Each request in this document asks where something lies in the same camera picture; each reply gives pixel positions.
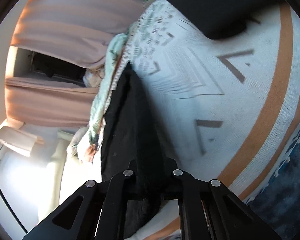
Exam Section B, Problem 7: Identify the black polo shirt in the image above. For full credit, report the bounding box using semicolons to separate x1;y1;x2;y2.
99;0;286;239

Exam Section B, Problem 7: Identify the mint green duvet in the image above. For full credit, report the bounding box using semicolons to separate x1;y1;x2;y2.
66;32;129;164

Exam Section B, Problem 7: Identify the patterned beige cloth pile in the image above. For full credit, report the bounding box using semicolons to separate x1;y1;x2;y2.
83;66;104;88

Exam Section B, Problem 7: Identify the white patterned bed blanket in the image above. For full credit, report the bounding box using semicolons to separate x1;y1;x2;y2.
122;0;300;203

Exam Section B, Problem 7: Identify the pink curtain right panel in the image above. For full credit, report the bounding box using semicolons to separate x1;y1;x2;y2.
11;0;144;69

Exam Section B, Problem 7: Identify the cream padded headboard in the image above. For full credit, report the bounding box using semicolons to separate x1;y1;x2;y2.
34;129;91;221

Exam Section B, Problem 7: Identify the colourful floor rug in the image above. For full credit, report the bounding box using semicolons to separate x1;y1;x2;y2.
245;135;300;239

